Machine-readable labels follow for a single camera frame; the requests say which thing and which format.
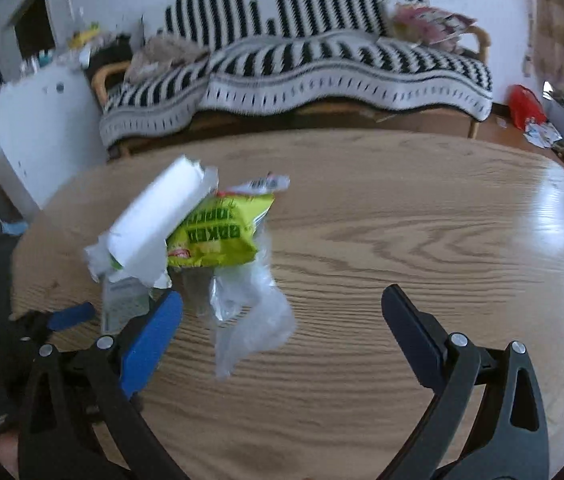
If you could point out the patterned curtain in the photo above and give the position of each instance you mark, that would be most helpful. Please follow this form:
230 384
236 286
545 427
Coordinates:
554 25

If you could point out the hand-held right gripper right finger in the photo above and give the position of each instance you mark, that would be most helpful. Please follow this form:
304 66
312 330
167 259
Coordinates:
412 340

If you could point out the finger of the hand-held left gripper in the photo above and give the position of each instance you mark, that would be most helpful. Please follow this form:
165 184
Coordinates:
70 317

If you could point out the red plastic bag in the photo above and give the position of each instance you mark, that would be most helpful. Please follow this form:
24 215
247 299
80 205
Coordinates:
526 105

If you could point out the torn green white carton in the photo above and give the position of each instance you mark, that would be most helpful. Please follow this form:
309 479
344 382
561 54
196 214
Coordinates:
154 215

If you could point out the white cabinet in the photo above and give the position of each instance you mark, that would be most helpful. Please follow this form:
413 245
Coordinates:
41 130

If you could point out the small white box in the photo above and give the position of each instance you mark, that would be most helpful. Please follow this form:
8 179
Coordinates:
122 302

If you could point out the crumpled paper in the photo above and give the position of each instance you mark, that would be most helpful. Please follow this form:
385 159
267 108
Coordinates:
542 134

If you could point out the clear plastic bag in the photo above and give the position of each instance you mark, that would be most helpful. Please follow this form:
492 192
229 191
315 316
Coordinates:
252 320

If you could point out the beige clothing bundle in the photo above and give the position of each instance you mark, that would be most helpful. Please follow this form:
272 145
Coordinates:
161 55

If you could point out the sofa with striped blanket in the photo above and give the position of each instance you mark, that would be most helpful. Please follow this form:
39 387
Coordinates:
307 60

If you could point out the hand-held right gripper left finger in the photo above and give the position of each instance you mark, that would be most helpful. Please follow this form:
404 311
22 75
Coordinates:
151 345

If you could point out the lime green snack packet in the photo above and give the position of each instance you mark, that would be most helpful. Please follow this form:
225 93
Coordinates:
216 232

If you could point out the yellow box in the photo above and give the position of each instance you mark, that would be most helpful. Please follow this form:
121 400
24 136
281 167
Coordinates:
84 36

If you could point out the pink printed cushion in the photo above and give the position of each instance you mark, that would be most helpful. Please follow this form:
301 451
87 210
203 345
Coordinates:
429 22

